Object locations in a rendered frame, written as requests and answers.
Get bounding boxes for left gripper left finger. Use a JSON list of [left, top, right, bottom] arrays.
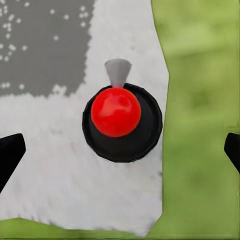
[[0, 133, 26, 193]]

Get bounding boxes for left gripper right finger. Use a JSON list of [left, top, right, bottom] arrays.
[[224, 133, 240, 172]]

